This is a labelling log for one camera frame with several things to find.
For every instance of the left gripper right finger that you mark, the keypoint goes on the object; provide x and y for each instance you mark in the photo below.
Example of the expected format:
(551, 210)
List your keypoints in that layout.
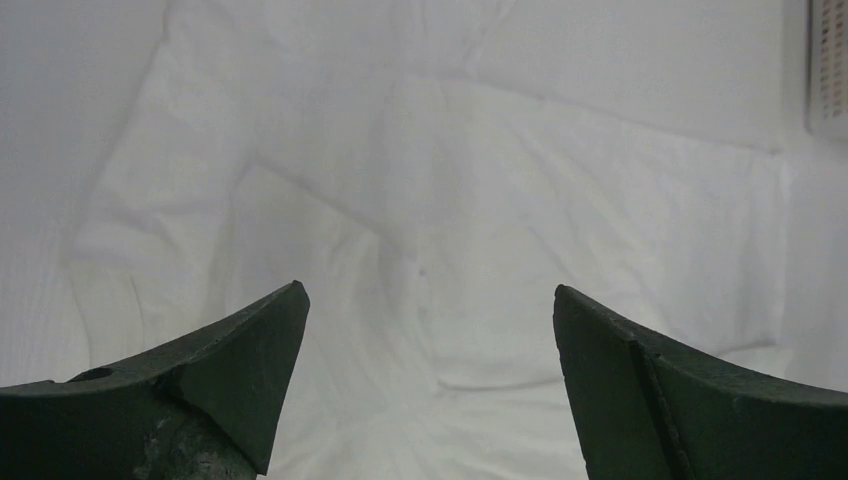
(646, 406)

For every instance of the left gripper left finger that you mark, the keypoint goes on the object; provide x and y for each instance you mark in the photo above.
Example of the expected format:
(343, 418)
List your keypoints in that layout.
(205, 405)

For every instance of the white t shirt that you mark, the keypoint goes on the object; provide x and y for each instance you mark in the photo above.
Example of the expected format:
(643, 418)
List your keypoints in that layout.
(364, 149)

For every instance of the white plastic basket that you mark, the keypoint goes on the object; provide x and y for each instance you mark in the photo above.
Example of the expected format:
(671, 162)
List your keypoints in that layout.
(827, 69)

